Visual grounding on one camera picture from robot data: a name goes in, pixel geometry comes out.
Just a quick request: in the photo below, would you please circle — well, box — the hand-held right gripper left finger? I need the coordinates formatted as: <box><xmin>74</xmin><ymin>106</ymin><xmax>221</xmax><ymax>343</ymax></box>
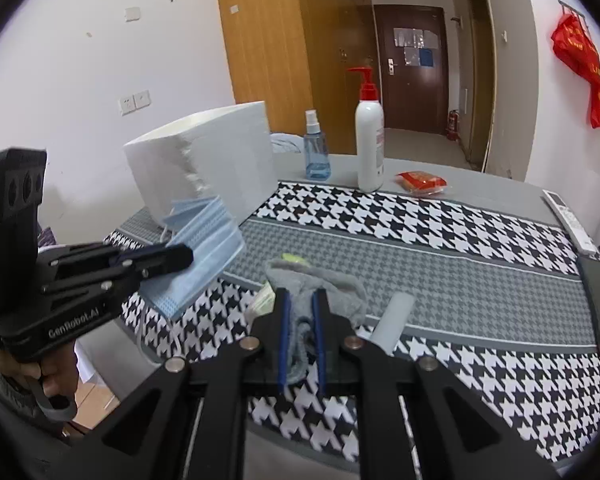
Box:
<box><xmin>55</xmin><ymin>287</ymin><xmax>292</xmax><ymax>480</ymax></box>

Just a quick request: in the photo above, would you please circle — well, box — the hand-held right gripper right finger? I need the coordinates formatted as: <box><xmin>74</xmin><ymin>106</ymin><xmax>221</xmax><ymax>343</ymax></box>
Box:
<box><xmin>312</xmin><ymin>287</ymin><xmax>566</xmax><ymax>480</ymax></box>

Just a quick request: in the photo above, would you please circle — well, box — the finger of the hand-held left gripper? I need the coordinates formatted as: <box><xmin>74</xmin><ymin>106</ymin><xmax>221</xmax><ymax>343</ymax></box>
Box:
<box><xmin>46</xmin><ymin>242</ymin><xmax>195</xmax><ymax>277</ymax></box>
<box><xmin>41</xmin><ymin>266</ymin><xmax>152</xmax><ymax>302</ymax></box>

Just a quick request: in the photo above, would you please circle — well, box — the blue face mask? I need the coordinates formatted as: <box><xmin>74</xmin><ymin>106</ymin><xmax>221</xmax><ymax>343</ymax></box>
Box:
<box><xmin>135</xmin><ymin>197</ymin><xmax>246</xmax><ymax>361</ymax></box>

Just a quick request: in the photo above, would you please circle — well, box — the grey sock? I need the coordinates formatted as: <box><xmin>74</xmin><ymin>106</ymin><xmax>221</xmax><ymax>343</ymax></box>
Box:
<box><xmin>264</xmin><ymin>257</ymin><xmax>368</xmax><ymax>386</ymax></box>

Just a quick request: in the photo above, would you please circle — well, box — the green plastic packet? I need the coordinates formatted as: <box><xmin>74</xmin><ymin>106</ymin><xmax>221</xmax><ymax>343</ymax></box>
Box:
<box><xmin>251</xmin><ymin>254</ymin><xmax>308</xmax><ymax>318</ymax></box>

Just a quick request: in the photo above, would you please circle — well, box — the white foam box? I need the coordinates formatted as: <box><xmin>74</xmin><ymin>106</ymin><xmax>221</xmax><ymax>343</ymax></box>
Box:
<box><xmin>122</xmin><ymin>101</ymin><xmax>279</xmax><ymax>228</ymax></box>

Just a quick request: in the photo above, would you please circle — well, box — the person's left forearm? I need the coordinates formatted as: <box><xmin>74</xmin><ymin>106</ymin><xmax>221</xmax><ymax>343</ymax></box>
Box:
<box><xmin>0</xmin><ymin>352</ymin><xmax>37</xmax><ymax>423</ymax></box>

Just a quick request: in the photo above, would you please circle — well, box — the person's left hand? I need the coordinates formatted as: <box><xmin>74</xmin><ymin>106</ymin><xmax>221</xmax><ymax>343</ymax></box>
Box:
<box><xmin>0</xmin><ymin>350</ymin><xmax>79</xmax><ymax>411</ymax></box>

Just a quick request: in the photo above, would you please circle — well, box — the houndstooth grey tablecloth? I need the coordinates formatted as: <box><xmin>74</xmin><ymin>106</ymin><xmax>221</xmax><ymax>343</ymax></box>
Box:
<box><xmin>102</xmin><ymin>152</ymin><xmax>600</xmax><ymax>480</ymax></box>

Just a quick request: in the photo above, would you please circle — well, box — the light blue cloth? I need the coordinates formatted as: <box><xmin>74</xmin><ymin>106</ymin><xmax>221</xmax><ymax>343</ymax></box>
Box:
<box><xmin>270</xmin><ymin>132</ymin><xmax>303</xmax><ymax>156</ymax></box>

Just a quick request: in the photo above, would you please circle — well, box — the blue spray bottle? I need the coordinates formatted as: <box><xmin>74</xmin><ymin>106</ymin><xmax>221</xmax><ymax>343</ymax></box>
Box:
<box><xmin>303</xmin><ymin>109</ymin><xmax>330</xmax><ymax>180</ymax></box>

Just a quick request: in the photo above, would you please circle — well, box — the red snack packet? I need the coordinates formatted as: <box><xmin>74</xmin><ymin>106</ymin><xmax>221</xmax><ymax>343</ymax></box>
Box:
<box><xmin>395</xmin><ymin>170</ymin><xmax>451</xmax><ymax>197</ymax></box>

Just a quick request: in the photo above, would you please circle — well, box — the white pump bottle red top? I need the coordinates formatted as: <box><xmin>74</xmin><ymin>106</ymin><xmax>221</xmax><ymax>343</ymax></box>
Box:
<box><xmin>347</xmin><ymin>66</ymin><xmax>385</xmax><ymax>193</ymax></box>

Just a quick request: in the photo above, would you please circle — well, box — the wooden wardrobe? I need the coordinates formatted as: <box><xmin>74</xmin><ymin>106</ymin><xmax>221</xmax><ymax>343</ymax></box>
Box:
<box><xmin>214</xmin><ymin>0</ymin><xmax>376</xmax><ymax>156</ymax></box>

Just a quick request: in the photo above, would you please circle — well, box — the dark brown door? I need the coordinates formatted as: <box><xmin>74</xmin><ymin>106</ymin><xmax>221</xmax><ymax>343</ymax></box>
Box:
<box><xmin>372</xmin><ymin>4</ymin><xmax>449</xmax><ymax>135</ymax></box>

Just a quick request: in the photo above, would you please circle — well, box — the white remote control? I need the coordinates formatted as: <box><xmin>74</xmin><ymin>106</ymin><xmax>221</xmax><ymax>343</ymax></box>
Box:
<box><xmin>541</xmin><ymin>189</ymin><xmax>599</xmax><ymax>255</ymax></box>

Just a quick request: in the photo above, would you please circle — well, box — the wooden side door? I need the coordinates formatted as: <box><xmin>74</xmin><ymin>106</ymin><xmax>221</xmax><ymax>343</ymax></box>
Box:
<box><xmin>465</xmin><ymin>0</ymin><xmax>497</xmax><ymax>171</ymax></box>

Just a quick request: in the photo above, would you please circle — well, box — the white paper notice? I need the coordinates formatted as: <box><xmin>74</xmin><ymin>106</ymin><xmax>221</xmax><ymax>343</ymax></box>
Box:
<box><xmin>394</xmin><ymin>27</ymin><xmax>438</xmax><ymax>51</ymax></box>

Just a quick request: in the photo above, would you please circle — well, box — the red plastic bag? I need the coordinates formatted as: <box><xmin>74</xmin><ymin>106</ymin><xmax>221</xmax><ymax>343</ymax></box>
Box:
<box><xmin>551</xmin><ymin>14</ymin><xmax>600</xmax><ymax>138</ymax></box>

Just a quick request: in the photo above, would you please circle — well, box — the metal wall hook rack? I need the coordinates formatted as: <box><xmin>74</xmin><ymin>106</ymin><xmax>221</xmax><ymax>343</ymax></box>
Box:
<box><xmin>559</xmin><ymin>0</ymin><xmax>588</xmax><ymax>31</ymax></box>

